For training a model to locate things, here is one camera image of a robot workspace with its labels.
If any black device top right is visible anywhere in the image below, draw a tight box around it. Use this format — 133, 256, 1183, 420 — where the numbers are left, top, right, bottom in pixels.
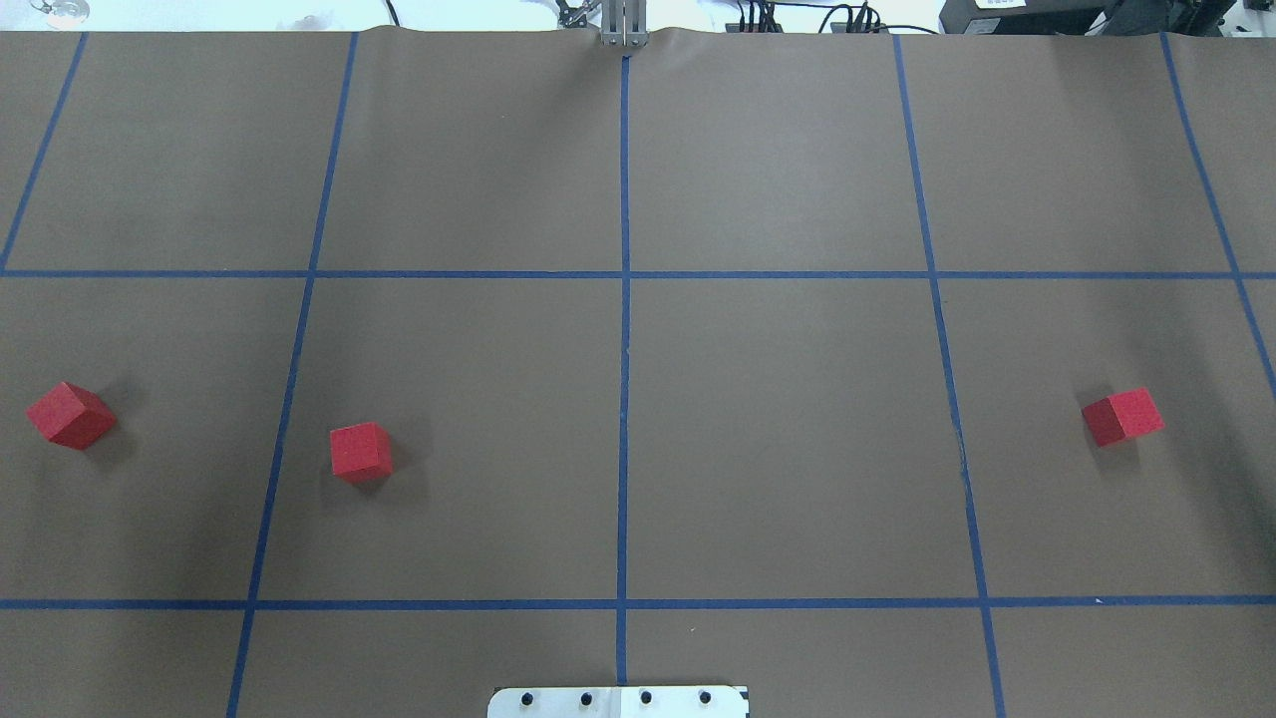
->
938, 1, 1273, 37

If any metal mounting plate with bolts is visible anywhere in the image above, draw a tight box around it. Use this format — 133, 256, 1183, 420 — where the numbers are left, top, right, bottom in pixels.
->
486, 685, 752, 717

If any red block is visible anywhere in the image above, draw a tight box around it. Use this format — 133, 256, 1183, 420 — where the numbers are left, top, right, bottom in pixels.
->
1082, 386, 1166, 448
328, 422, 396, 485
26, 383, 116, 451

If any aluminium frame post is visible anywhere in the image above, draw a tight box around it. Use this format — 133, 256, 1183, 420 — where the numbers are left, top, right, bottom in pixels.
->
598, 0, 649, 47

